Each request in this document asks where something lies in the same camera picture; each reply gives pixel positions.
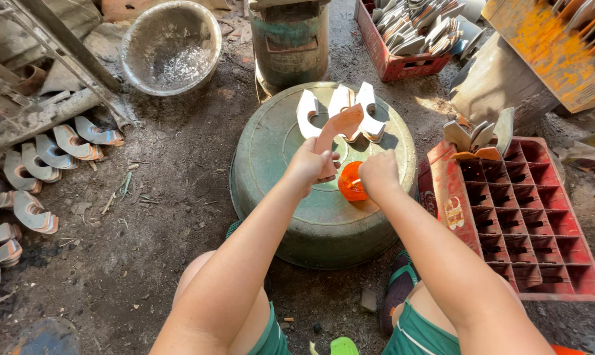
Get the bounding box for row of striped sole pieces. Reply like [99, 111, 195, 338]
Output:
[0, 115, 126, 295]

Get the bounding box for person's left hand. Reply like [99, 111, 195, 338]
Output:
[285, 137, 342, 196]

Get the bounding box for person's right hand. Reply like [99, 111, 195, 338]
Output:
[358, 150, 402, 201]

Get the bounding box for grey curved sole piece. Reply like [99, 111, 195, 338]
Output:
[443, 119, 472, 153]
[469, 121, 495, 152]
[493, 107, 515, 156]

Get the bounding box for bright green plastic piece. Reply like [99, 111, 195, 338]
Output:
[330, 336, 360, 355]

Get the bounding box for red empty bottle crate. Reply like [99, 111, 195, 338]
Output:
[418, 136, 595, 303]

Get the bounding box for yellow wooden crate of pieces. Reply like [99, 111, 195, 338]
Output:
[482, 0, 595, 114]

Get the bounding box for white curved sole piece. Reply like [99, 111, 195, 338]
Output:
[326, 84, 358, 144]
[355, 81, 387, 144]
[296, 89, 321, 140]

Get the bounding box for blue round lid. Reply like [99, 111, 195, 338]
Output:
[4, 317, 81, 355]

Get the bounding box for person's left leg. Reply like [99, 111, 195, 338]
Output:
[172, 250, 272, 355]

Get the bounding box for tan flat sole piece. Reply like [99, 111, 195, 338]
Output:
[449, 146, 503, 162]

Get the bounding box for person's right leg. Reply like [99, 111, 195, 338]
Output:
[391, 276, 525, 341]

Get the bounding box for orange plastic cup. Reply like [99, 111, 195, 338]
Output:
[337, 161, 370, 202]

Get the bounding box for green overturned metal basin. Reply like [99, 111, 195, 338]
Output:
[229, 81, 418, 270]

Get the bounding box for person's leg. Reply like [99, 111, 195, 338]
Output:
[172, 250, 272, 355]
[391, 276, 525, 341]

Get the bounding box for red crate of sole pieces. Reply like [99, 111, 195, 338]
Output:
[354, 0, 487, 83]

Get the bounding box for grey metal bowl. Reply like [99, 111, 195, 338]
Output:
[119, 0, 223, 97]

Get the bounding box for dusty metal machine frame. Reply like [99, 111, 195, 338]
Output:
[0, 0, 136, 159]

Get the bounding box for green metal canister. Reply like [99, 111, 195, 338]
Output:
[247, 0, 331, 95]

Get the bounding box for green shorts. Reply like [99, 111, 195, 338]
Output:
[247, 301, 462, 355]

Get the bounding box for orange curved sole piece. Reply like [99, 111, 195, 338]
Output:
[313, 104, 365, 179]

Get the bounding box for crumpled plastic bag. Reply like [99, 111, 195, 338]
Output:
[558, 125, 595, 199]

